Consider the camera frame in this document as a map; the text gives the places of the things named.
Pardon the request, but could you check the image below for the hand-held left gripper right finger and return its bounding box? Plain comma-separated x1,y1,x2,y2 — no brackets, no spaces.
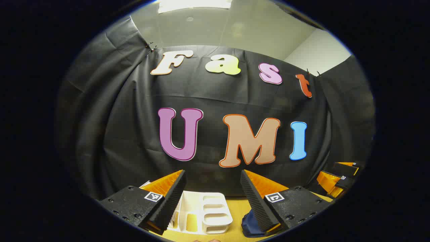
240,170,333,237

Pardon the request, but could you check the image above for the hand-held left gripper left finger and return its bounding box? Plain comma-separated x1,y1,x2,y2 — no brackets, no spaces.
97,170,187,236

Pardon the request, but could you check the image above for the blue schoolbag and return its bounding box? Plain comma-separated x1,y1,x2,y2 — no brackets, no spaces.
241,210,269,238

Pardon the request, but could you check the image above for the white bookshelf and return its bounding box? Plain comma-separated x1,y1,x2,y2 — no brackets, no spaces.
168,191,233,235

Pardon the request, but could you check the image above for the black backdrop cloth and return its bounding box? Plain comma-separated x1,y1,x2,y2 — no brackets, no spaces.
55,17,375,202

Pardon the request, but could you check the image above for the ceiling light panel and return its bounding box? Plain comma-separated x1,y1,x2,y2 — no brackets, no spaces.
158,0,232,14

